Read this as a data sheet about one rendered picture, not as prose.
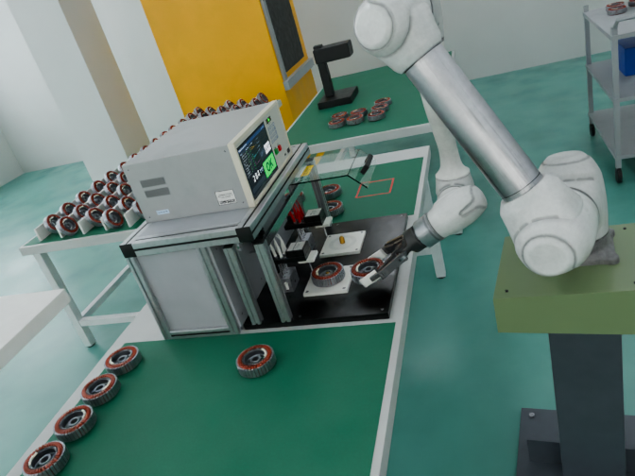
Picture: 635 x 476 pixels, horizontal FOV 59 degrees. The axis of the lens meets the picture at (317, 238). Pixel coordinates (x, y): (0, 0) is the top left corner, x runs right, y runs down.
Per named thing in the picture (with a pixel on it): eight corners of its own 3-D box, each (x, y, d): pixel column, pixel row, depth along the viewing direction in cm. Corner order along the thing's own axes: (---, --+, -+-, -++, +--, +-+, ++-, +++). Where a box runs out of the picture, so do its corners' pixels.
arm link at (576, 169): (613, 216, 148) (604, 138, 140) (606, 249, 135) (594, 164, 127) (549, 220, 157) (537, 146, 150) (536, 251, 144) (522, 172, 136)
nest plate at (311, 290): (355, 267, 190) (354, 264, 189) (348, 293, 177) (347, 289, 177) (314, 272, 194) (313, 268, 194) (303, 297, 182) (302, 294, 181)
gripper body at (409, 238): (428, 251, 161) (403, 267, 166) (429, 237, 168) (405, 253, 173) (411, 233, 160) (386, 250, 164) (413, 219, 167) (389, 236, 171)
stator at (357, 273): (389, 263, 178) (386, 254, 176) (385, 283, 168) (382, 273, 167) (355, 268, 181) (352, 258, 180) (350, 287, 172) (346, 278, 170)
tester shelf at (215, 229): (310, 153, 215) (307, 142, 213) (254, 241, 157) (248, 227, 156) (210, 171, 229) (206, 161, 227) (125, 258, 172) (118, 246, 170)
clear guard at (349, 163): (377, 161, 206) (373, 145, 204) (368, 188, 186) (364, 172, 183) (295, 175, 217) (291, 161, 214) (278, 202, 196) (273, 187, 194)
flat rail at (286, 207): (314, 169, 215) (312, 162, 213) (265, 252, 162) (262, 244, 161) (311, 170, 215) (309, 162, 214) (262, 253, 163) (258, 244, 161)
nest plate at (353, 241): (366, 232, 210) (365, 229, 210) (359, 253, 197) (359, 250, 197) (328, 237, 215) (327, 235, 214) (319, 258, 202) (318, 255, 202)
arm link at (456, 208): (447, 246, 158) (450, 226, 169) (493, 215, 150) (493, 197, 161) (422, 218, 156) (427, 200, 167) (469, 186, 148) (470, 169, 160)
